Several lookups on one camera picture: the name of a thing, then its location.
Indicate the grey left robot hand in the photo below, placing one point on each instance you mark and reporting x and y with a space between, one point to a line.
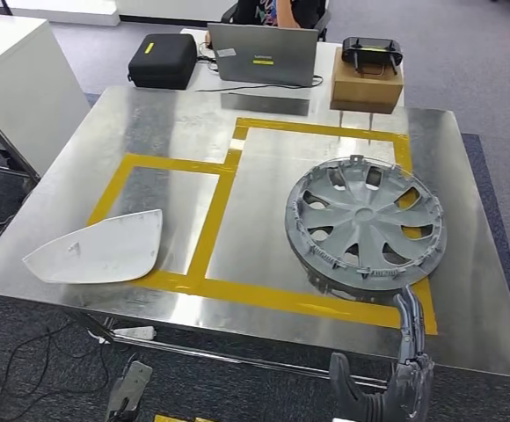
127 390

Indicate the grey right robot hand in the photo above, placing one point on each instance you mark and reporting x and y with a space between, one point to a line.
411 378

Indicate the grey plastic wheel hubcap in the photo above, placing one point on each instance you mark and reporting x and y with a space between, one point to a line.
365 227

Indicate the white mirror cover part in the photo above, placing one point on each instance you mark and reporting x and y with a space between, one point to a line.
101 250

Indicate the steel workbench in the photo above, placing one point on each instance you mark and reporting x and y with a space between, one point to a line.
259 204

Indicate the white power strip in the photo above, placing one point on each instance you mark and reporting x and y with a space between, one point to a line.
134 333

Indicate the yellow floor tape marking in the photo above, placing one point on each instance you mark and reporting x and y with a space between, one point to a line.
180 419

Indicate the brown cardboard box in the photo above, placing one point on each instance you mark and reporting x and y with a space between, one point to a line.
365 87

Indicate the black handheld controller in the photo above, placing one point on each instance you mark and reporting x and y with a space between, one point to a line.
372 51

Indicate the black carrying case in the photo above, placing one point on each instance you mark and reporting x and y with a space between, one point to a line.
162 61

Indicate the grey laptop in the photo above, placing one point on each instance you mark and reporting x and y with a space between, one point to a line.
264 55

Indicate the white low plinth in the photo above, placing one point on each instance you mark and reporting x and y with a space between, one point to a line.
61 11

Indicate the person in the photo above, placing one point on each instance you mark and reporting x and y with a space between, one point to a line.
281 11

